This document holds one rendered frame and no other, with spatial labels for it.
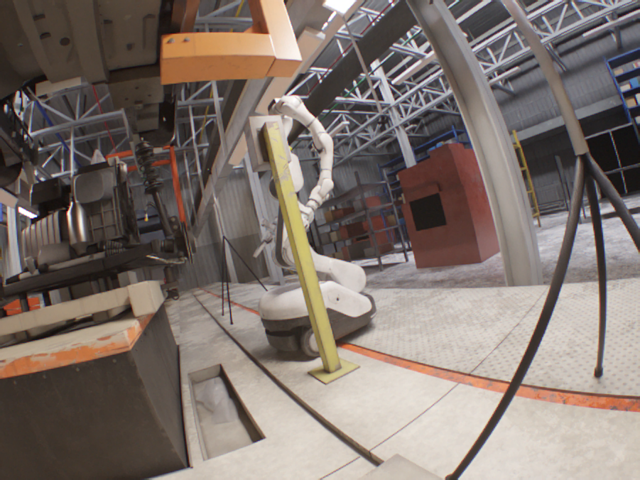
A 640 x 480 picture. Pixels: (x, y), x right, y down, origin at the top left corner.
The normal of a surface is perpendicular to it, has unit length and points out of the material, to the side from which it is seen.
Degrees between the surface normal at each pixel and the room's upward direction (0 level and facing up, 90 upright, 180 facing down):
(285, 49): 90
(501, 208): 90
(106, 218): 90
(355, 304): 90
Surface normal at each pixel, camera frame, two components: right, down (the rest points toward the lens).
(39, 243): 0.24, -0.07
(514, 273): -0.85, 0.22
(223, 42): 0.46, -0.13
